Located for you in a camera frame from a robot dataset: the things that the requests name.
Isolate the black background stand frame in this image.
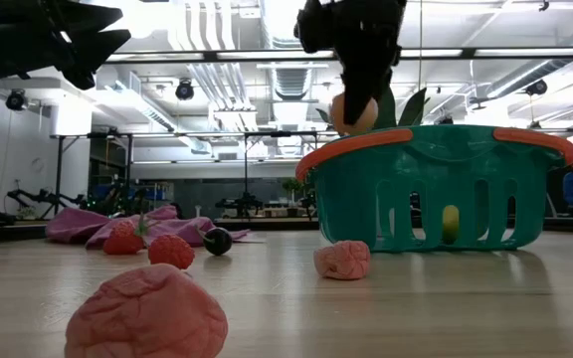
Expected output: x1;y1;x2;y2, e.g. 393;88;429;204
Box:
214;129;320;220
50;129;136;221

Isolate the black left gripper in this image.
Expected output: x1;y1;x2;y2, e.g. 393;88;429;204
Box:
0;0;132;91

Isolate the dark plum toy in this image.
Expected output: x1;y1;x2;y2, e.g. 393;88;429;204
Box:
191;224;234;258

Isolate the black ceiling spotlight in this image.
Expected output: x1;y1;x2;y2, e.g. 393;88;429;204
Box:
174;79;196;102
5;88;30;112
524;79;549;97

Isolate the silver ventilation duct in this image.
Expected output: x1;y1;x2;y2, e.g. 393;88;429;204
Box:
259;0;328;100

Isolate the pink wrinkled lump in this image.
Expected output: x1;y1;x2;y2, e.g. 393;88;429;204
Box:
312;240;372;281
64;263;229;358

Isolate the teal basket with orange handles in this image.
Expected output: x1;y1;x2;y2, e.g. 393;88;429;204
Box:
294;123;573;254

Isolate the red toy strawberry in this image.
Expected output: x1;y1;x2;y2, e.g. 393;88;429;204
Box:
101;214;151;257

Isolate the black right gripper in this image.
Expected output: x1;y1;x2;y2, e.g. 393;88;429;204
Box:
293;0;408;126

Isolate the purple cloth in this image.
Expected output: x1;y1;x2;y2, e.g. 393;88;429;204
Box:
45;204;252;250

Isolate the red toy raspberry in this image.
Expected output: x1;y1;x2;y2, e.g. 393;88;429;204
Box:
147;234;196;271

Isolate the orange toy peach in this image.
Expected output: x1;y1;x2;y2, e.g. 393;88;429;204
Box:
329;92;380;136

